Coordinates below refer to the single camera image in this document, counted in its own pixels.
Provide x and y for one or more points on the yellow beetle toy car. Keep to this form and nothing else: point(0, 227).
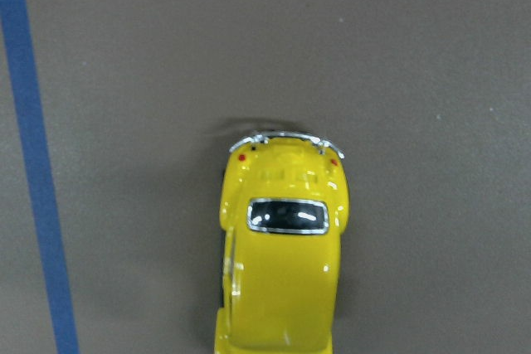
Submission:
point(284, 207)

